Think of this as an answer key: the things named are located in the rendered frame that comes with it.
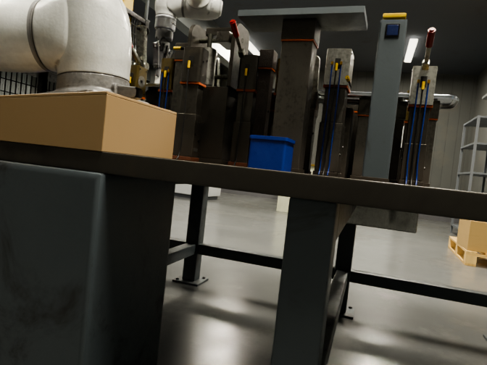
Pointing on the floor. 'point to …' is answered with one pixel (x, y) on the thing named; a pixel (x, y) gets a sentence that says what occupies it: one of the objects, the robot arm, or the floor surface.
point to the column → (81, 266)
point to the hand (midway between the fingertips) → (159, 77)
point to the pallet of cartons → (469, 242)
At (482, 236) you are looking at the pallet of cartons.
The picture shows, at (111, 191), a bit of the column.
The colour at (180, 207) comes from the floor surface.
